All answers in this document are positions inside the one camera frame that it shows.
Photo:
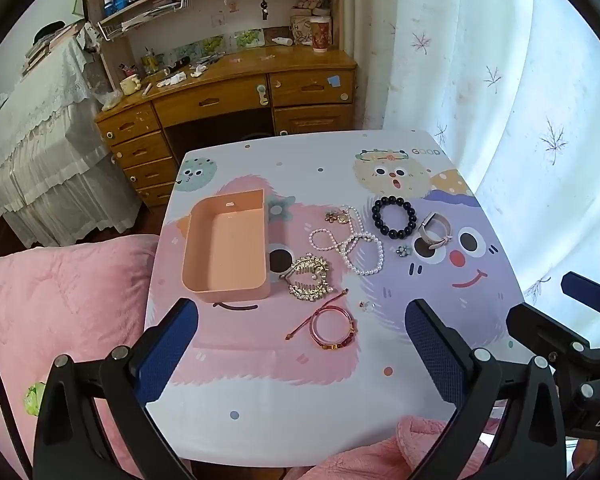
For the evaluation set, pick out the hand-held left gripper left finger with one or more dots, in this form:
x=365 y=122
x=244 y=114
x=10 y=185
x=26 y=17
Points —
x=167 y=347

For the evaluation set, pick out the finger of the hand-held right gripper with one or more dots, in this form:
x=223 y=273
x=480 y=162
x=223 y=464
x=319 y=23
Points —
x=587 y=292
x=540 y=327

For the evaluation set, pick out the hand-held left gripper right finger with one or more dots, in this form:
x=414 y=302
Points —
x=435 y=352

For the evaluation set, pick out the pink bangle with beads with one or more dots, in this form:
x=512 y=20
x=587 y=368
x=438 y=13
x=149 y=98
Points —
x=351 y=341

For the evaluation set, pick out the small grey flower earring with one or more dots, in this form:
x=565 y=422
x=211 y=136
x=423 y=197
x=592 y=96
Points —
x=404 y=250

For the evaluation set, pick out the peach plastic storage box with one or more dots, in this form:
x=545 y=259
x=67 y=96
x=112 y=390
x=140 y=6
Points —
x=225 y=245

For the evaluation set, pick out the gold rhinestone hair claw clip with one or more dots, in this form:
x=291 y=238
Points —
x=307 y=267

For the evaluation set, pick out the gold flower brooch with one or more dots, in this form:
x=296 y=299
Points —
x=339 y=217

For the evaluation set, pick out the pink blanket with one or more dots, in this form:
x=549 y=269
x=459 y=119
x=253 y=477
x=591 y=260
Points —
x=70 y=300

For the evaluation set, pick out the pink fleece garment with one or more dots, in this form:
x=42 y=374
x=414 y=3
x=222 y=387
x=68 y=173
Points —
x=360 y=460

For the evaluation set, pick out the small green packet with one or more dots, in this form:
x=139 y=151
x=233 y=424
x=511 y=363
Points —
x=36 y=400

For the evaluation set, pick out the cartoon printed folding table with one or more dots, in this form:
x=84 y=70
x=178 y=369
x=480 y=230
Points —
x=300 y=170

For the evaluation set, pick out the wooden desk with drawers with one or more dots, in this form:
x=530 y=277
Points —
x=215 y=102

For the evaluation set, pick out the white lace furniture cover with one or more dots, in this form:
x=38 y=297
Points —
x=45 y=125

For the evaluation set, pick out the white leaf print curtain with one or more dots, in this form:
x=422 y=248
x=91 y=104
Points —
x=480 y=60

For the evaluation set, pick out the yellow mug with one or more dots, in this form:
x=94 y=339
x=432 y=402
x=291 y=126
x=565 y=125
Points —
x=129 y=85

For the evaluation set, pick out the white crumpled tissue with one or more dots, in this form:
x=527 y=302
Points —
x=172 y=80

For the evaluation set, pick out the teal drawer hook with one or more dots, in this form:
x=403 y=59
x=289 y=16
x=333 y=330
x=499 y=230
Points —
x=261 y=95

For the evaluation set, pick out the blue drawer sticker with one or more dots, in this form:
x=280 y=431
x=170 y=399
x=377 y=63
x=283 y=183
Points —
x=334 y=81

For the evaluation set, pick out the stack of books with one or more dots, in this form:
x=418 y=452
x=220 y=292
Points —
x=45 y=47

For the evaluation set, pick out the wooden desk hutch shelf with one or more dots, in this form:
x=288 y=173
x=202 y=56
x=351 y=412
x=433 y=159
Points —
x=200 y=25

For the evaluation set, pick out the white tube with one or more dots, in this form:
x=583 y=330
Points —
x=281 y=41

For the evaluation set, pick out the red paper cup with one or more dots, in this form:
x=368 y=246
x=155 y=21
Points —
x=320 y=35

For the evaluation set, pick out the hanging keys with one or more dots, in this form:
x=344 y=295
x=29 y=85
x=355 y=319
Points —
x=264 y=9

